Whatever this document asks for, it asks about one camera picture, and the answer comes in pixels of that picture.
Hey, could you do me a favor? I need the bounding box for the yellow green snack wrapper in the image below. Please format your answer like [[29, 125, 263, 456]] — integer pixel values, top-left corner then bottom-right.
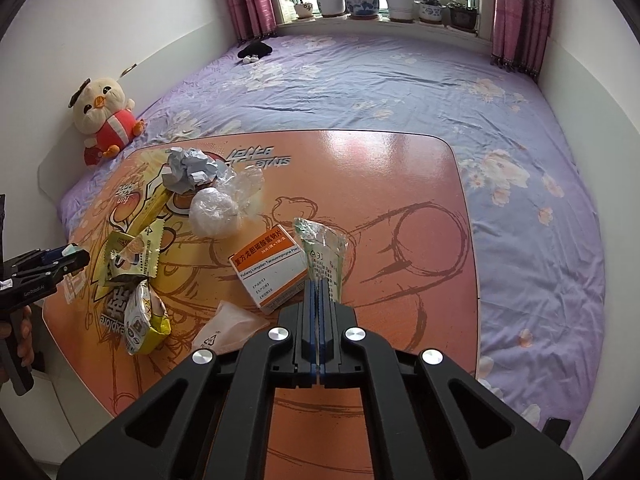
[[93, 219, 165, 301]]

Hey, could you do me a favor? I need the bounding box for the large white flower pot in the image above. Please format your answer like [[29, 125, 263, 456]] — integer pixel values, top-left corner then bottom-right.
[[386, 0, 416, 23]]

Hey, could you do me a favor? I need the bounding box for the clear plastic bag white wad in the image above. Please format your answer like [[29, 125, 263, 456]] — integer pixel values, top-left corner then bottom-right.
[[189, 165, 265, 240]]

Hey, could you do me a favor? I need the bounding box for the white yellow snack bag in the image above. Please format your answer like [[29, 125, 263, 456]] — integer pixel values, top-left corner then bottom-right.
[[124, 280, 171, 356]]

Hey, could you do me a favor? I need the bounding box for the dark rectangular planter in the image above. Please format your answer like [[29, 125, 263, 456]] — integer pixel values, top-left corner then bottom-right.
[[447, 1, 478, 34]]

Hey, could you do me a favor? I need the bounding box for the pink translucent plastic bag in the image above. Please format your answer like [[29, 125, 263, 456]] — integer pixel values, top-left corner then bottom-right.
[[192, 301, 268, 356]]

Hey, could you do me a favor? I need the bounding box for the chick plush toy red shirt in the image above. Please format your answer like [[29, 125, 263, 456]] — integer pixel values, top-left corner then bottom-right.
[[68, 77, 144, 167]]

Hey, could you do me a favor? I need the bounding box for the orange white medicine box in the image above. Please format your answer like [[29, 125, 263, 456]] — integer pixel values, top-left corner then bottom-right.
[[229, 224, 308, 314]]

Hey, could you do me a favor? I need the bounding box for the right pink curtain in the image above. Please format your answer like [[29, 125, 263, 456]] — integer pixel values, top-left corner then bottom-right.
[[491, 0, 553, 81]]

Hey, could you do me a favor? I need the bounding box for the small blue white pot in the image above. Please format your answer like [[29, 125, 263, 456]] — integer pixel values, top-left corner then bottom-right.
[[419, 0, 444, 24]]

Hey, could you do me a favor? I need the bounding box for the orange cartoon folding table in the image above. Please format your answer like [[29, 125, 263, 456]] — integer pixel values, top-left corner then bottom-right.
[[43, 131, 480, 479]]

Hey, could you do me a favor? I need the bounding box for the person's left hand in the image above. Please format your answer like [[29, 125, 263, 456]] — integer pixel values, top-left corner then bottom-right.
[[0, 306, 35, 385]]

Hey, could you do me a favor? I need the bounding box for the purple floral bed sheet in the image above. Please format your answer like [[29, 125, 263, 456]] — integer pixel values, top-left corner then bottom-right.
[[44, 36, 605, 427]]

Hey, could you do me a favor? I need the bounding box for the crumpled grey paper ball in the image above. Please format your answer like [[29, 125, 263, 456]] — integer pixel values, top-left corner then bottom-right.
[[160, 148, 227, 195]]

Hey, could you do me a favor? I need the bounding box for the green white plastic wrapper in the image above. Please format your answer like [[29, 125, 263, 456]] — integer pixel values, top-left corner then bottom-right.
[[293, 218, 347, 301]]

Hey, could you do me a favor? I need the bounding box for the black and white plush toy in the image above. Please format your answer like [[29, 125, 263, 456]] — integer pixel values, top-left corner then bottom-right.
[[238, 40, 272, 64]]

